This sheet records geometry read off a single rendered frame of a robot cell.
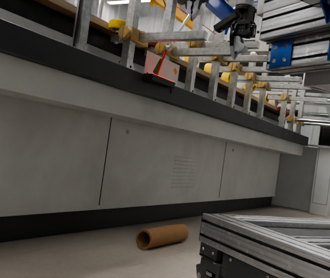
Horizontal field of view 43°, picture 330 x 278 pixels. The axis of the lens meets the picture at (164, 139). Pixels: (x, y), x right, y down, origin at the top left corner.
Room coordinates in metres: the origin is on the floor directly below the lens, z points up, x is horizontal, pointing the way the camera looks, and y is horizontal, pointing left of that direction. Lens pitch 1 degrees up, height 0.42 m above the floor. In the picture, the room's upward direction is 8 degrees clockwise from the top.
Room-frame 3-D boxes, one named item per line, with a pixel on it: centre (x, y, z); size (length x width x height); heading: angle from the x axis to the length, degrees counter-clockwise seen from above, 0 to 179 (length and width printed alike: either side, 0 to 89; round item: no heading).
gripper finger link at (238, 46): (1.66, -0.24, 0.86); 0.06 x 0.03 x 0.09; 57
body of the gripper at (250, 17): (1.67, -0.25, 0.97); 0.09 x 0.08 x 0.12; 57
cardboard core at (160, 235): (1.82, -0.05, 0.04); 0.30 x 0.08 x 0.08; 147
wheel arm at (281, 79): (2.66, -0.57, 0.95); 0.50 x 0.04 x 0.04; 57
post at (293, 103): (3.50, -1.04, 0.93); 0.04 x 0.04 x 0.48; 57
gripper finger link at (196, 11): (1.83, -0.07, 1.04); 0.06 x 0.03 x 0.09; 147
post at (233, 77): (2.45, -0.36, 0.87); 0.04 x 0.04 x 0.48; 57
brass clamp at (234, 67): (2.47, -0.37, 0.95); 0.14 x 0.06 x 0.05; 147
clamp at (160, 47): (1.84, 0.04, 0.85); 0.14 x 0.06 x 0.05; 147
